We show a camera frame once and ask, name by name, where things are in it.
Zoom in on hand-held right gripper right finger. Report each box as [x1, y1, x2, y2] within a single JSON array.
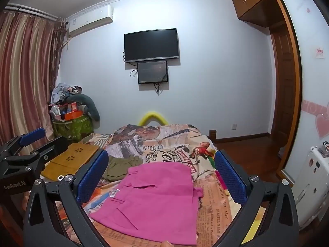
[[214, 150, 300, 247]]

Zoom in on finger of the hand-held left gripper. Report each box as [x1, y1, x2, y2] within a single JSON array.
[[0, 127, 46, 160], [26, 136, 71, 171]]

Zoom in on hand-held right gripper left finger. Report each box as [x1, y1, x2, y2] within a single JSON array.
[[23, 149, 110, 247]]

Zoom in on pink pants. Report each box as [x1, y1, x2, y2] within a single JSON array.
[[90, 163, 205, 246]]

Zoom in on olive green pants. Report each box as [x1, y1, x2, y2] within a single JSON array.
[[101, 156, 143, 182]]

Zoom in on bamboo lap tray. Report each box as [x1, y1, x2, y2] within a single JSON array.
[[41, 143, 101, 182]]

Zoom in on green patterned bag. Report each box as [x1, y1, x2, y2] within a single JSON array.
[[53, 116, 94, 141]]

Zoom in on orange box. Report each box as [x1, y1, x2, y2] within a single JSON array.
[[64, 111, 84, 121]]

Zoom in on pile of mixed clothes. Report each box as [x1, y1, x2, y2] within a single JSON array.
[[50, 83, 83, 114]]

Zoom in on striped pink curtain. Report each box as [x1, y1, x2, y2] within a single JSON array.
[[0, 10, 67, 150]]

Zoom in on grey plush pillow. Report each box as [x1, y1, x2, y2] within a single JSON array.
[[68, 94, 101, 121]]

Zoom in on newspaper printed blanket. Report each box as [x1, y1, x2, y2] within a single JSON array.
[[38, 123, 268, 247]]

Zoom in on white cabinet with stickers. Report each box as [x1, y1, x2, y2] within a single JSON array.
[[290, 141, 329, 227]]

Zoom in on yellow foam tube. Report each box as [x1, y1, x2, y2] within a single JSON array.
[[138, 111, 169, 126]]

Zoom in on wooden door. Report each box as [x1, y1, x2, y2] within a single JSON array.
[[270, 26, 296, 137]]

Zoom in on small black monitor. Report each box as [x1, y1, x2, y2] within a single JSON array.
[[137, 60, 169, 84]]

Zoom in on white sliding wardrobe door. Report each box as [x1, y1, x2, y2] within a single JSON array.
[[280, 0, 329, 181]]

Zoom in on white air conditioner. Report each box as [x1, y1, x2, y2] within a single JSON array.
[[67, 5, 114, 37]]

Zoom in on wooden overhead cabinet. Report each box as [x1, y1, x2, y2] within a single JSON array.
[[231, 0, 286, 29]]

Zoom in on curtain rail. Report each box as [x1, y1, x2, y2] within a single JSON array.
[[5, 2, 65, 21]]

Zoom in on black wall television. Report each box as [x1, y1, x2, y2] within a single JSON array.
[[124, 28, 180, 63]]

